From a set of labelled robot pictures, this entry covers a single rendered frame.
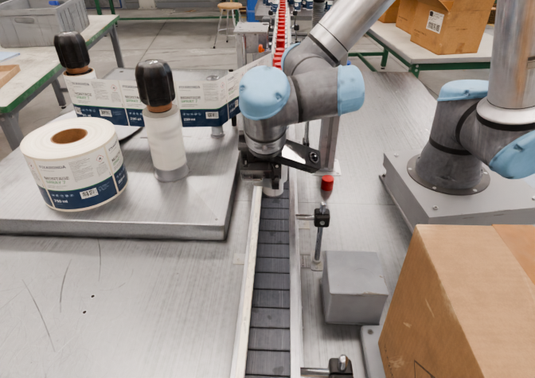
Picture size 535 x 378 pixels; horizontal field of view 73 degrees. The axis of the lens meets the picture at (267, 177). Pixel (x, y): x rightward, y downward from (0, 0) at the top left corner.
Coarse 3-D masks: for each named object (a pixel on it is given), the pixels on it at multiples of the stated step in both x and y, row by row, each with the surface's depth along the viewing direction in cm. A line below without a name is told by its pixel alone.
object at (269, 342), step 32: (288, 192) 89; (288, 224) 80; (256, 256) 72; (288, 256) 72; (256, 288) 66; (288, 288) 66; (256, 320) 60; (288, 320) 60; (256, 352) 56; (288, 352) 56
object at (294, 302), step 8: (296, 248) 63; (296, 256) 61; (296, 264) 60; (296, 272) 58; (296, 280) 57; (296, 288) 56; (296, 296) 55; (296, 304) 54; (296, 312) 52; (296, 320) 51; (296, 328) 50; (296, 336) 49; (296, 344) 48; (296, 352) 48; (296, 360) 47; (296, 368) 46; (296, 376) 45
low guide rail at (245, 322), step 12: (252, 228) 74; (252, 240) 71; (252, 252) 68; (252, 264) 66; (252, 276) 64; (252, 288) 63; (240, 336) 54; (240, 348) 53; (240, 360) 51; (240, 372) 50
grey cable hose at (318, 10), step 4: (316, 0) 91; (320, 0) 91; (324, 0) 91; (316, 4) 92; (320, 4) 92; (324, 4) 93; (316, 8) 92; (320, 8) 92; (312, 12) 94; (316, 12) 93; (320, 12) 93; (312, 16) 94; (316, 16) 93; (320, 16) 93; (312, 20) 95; (316, 20) 94; (312, 24) 95; (316, 24) 95; (312, 28) 96
